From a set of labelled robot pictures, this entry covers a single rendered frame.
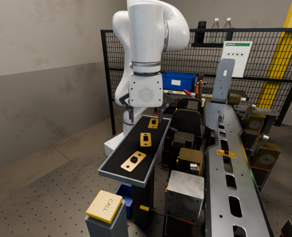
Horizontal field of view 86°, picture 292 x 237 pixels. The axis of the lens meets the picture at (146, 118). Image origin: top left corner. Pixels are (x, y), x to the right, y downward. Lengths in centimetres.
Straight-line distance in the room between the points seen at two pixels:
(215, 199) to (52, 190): 88
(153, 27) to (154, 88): 15
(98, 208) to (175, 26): 46
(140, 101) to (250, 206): 50
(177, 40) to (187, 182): 40
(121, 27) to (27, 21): 176
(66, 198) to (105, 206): 67
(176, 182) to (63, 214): 67
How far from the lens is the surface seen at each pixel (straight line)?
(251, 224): 64
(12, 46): 244
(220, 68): 143
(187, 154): 66
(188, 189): 50
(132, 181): 44
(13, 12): 248
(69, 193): 109
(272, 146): 93
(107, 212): 40
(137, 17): 43
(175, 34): 45
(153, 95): 47
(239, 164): 82
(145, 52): 43
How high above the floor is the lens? 150
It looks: 28 degrees down
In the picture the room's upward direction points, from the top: straight up
